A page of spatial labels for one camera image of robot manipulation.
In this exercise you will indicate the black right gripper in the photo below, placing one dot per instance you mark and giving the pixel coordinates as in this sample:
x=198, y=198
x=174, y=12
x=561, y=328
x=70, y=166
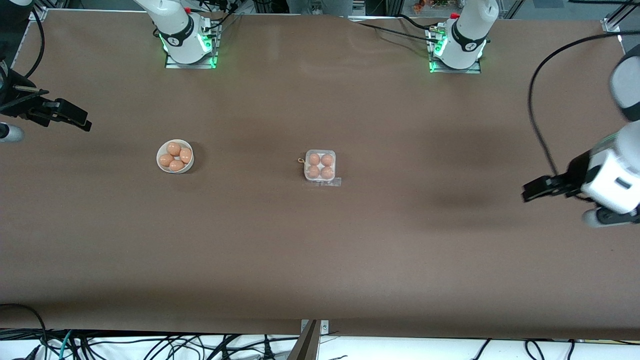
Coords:
x=15, y=102

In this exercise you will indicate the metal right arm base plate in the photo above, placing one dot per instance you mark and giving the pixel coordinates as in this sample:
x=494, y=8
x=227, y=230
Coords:
x=190, y=66

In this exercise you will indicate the clear plastic egg box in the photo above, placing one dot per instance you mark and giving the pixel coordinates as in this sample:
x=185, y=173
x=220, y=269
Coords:
x=320, y=165

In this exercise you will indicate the small metal bracket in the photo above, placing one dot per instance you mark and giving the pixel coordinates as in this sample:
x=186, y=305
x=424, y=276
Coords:
x=325, y=327

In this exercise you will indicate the brown egg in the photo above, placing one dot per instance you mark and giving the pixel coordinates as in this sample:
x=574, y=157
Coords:
x=327, y=172
x=185, y=155
x=313, y=171
x=166, y=159
x=176, y=165
x=327, y=159
x=173, y=148
x=314, y=159

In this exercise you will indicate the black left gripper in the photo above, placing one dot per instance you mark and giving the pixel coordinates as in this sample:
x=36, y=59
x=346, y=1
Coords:
x=576, y=173

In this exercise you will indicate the small orange object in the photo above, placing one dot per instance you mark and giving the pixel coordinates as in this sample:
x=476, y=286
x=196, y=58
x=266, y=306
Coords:
x=418, y=6

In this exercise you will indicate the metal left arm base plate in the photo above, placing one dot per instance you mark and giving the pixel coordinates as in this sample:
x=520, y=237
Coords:
x=455, y=71

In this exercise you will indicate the white round bowl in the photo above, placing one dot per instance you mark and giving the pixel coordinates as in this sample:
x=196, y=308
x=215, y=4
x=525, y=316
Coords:
x=161, y=150

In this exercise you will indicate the aluminium frame corner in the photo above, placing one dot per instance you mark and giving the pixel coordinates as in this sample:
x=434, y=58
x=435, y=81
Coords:
x=611, y=25
x=40, y=14

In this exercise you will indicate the dark camera pole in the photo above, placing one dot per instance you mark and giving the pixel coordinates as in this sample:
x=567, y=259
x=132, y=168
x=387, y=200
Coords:
x=306, y=347

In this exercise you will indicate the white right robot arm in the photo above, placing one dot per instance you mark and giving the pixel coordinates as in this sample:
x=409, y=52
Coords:
x=175, y=30

